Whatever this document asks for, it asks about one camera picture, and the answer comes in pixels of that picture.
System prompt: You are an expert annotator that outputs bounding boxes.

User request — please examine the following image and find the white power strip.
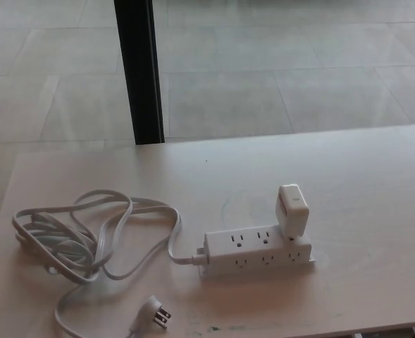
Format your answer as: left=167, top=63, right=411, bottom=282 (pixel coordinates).
left=196, top=225, right=317, bottom=280

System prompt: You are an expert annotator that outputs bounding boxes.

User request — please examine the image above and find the black vertical post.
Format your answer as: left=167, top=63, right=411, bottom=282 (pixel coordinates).
left=113, top=0, right=166, bottom=146

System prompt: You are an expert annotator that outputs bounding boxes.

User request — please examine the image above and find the white plug adapter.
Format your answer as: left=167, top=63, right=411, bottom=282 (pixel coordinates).
left=275, top=183, right=311, bottom=238

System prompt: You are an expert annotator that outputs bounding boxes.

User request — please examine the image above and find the white angled wall plug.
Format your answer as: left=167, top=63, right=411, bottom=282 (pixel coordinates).
left=132, top=294, right=173, bottom=330

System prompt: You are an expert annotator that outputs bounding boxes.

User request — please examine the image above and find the white power cord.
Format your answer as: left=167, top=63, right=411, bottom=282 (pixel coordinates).
left=11, top=189, right=206, bottom=338

